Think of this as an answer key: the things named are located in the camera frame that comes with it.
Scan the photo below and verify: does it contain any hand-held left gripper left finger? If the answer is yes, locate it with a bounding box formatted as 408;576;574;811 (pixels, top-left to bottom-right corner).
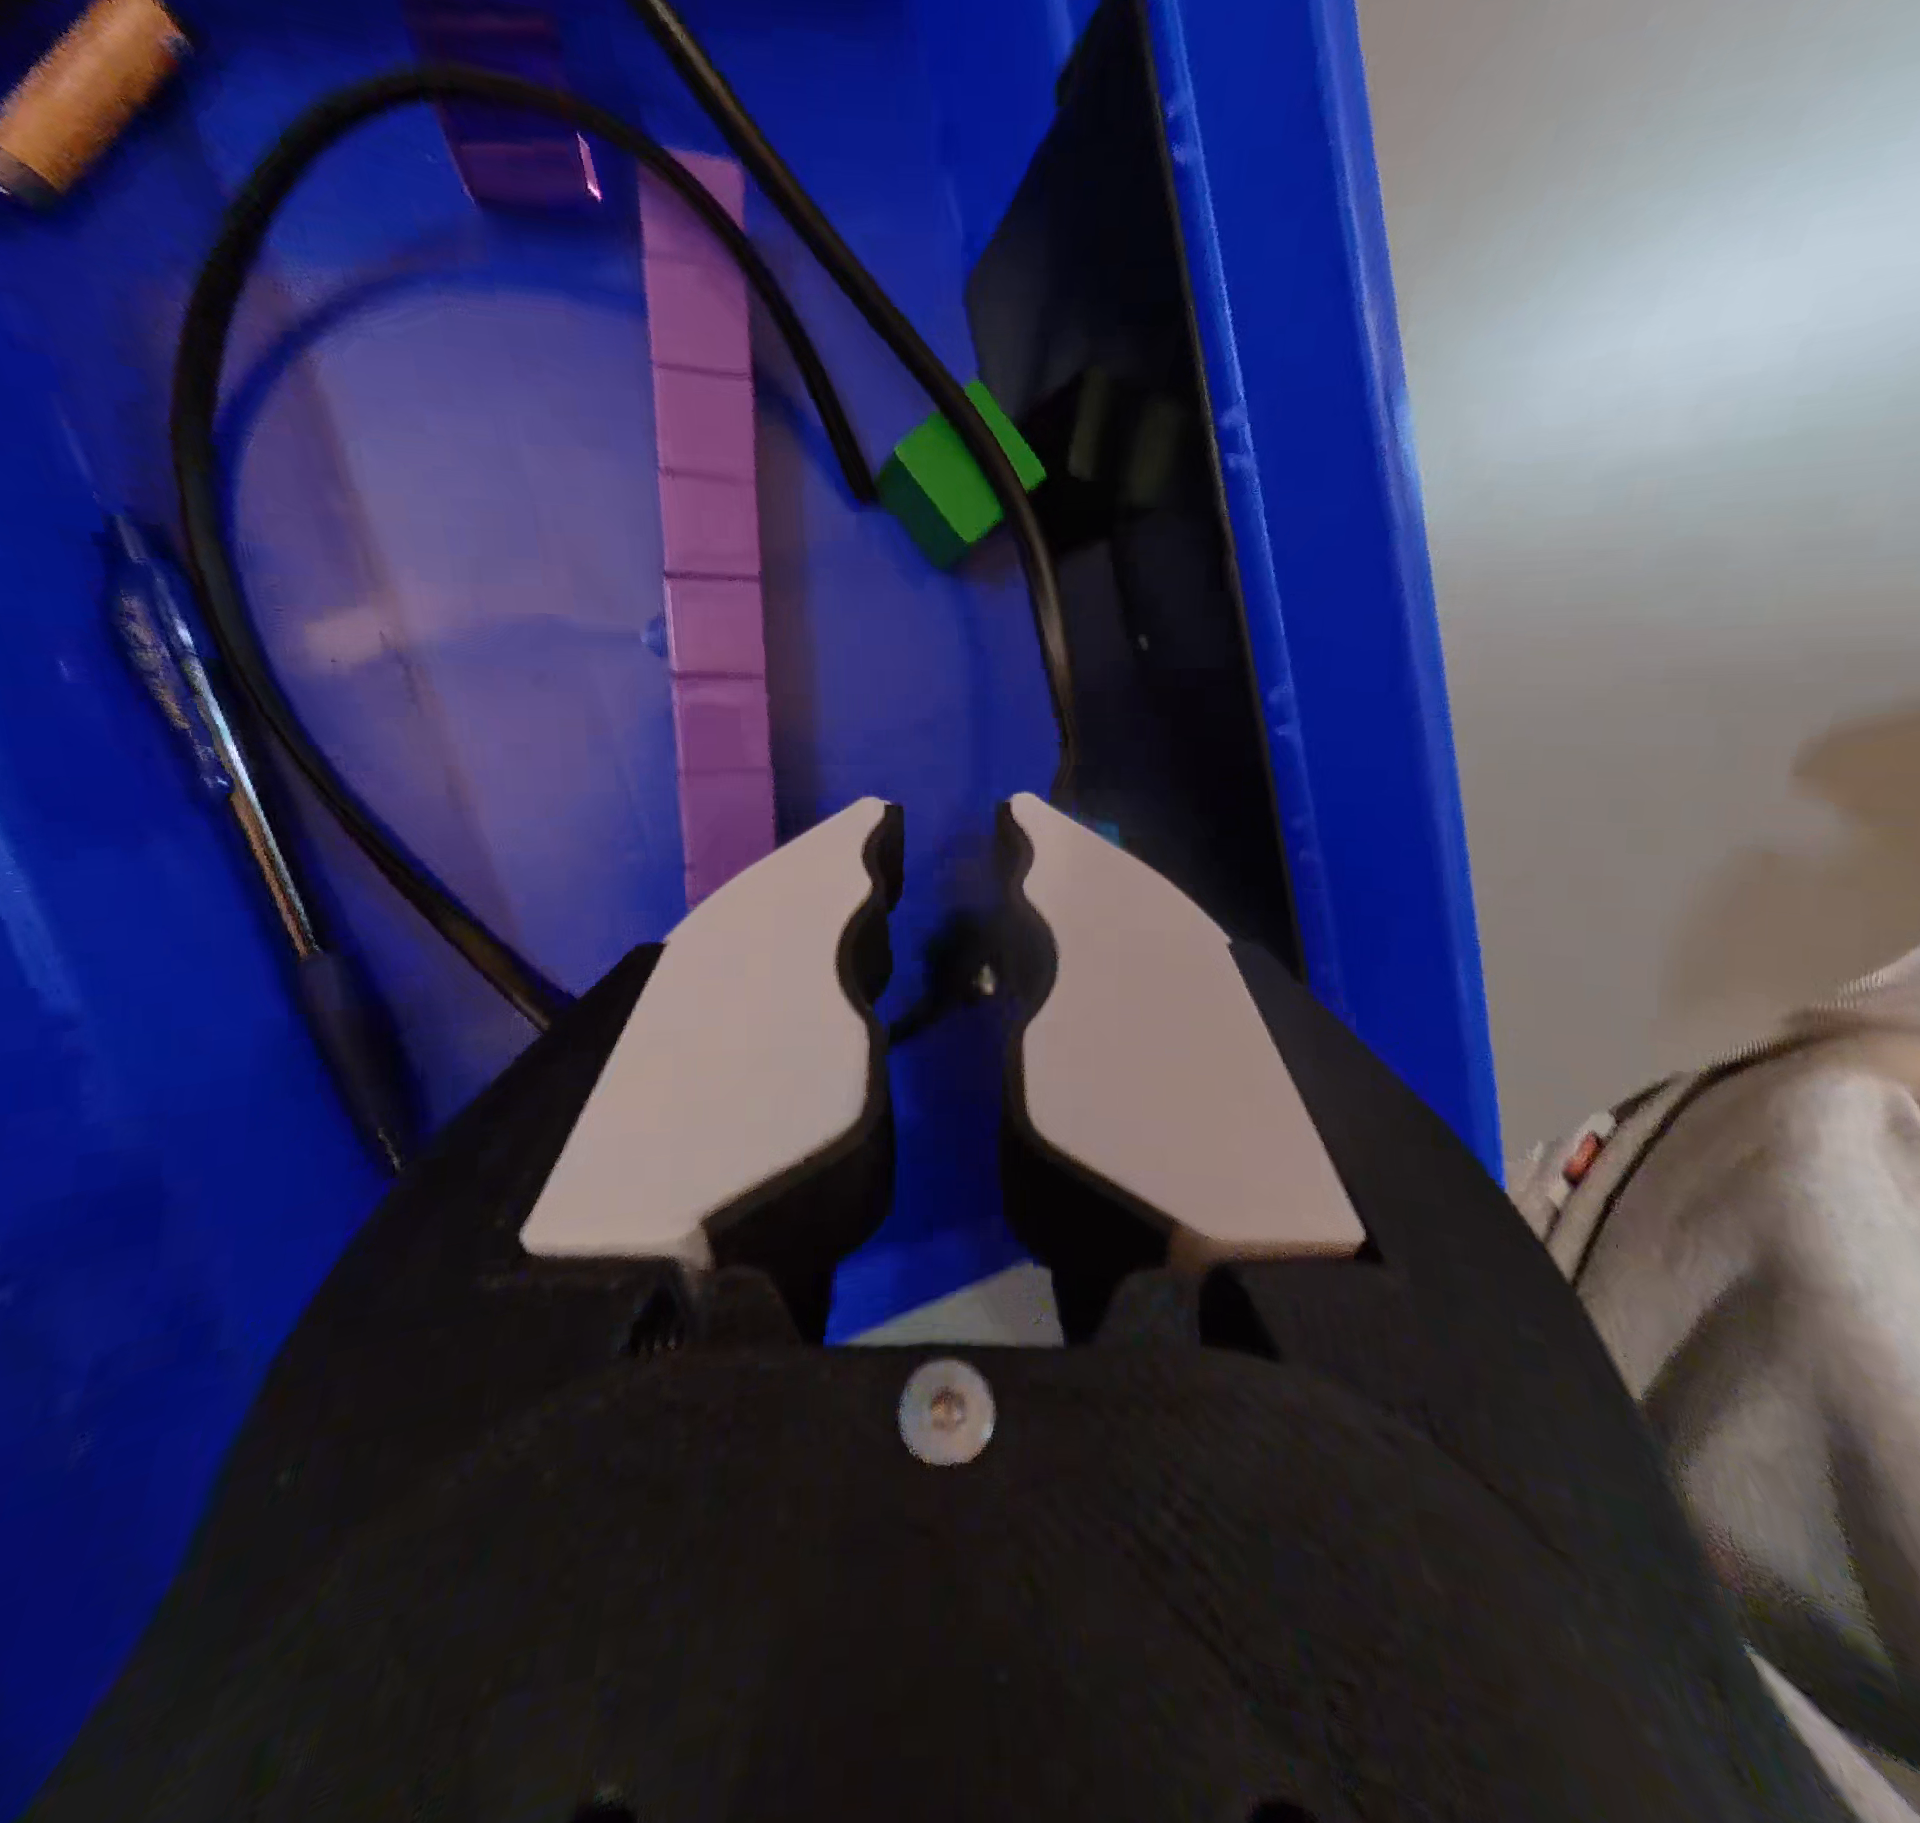
521;800;908;1341

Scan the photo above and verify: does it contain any short purple strip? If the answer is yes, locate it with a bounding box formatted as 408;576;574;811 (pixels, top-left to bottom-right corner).
393;0;604;213

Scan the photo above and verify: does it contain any person's grey sweatshirt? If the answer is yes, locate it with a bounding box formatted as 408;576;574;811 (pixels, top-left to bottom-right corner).
1505;950;1920;1823

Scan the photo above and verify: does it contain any long purple strip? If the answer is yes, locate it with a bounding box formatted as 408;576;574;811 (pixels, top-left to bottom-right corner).
636;151;781;912

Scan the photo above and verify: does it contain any tagged blue plastic bin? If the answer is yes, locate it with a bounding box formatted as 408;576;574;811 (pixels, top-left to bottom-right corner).
0;0;1509;1347

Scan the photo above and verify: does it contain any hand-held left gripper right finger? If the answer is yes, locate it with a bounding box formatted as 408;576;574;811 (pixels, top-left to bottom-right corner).
995;793;1369;1345

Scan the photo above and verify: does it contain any black audio cable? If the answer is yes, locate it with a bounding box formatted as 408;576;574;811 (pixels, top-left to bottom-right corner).
169;0;1079;1053

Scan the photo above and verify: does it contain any black flat tablet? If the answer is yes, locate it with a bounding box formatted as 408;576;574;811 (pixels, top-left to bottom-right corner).
963;0;1308;982

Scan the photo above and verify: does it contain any brown thread spool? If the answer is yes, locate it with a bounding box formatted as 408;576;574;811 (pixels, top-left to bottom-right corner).
0;0;198;208

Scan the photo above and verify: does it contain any green block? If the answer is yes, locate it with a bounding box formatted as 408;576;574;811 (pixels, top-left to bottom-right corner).
877;378;1051;572

